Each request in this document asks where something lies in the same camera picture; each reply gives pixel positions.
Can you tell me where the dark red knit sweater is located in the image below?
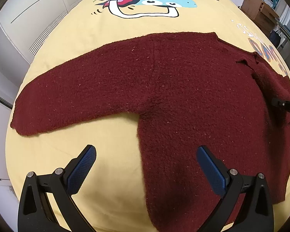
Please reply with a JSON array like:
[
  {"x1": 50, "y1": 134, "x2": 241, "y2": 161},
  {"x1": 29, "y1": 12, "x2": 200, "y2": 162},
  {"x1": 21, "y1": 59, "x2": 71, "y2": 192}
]
[{"x1": 10, "y1": 32, "x2": 290, "y2": 231}]

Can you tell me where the dark hanging bag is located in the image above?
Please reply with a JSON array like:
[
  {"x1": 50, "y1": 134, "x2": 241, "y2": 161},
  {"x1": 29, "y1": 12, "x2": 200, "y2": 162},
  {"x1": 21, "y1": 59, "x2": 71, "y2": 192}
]
[{"x1": 269, "y1": 27, "x2": 288, "y2": 49}]

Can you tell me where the yellow dinosaur print bedspread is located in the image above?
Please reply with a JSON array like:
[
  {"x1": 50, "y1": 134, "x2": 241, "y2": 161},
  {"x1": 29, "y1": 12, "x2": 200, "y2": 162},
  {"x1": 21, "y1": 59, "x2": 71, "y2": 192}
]
[{"x1": 6, "y1": 0, "x2": 290, "y2": 231}]

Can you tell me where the wooden drawer cabinet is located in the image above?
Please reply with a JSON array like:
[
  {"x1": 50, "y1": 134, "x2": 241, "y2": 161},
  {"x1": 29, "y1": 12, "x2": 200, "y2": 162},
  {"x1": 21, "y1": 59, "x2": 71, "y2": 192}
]
[{"x1": 241, "y1": 0, "x2": 279, "y2": 37}]

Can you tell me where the white wardrobe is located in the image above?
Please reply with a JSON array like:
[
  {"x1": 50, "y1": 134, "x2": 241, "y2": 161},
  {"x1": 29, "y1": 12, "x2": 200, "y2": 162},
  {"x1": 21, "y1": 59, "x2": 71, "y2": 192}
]
[{"x1": 0, "y1": 0, "x2": 105, "y2": 194}]

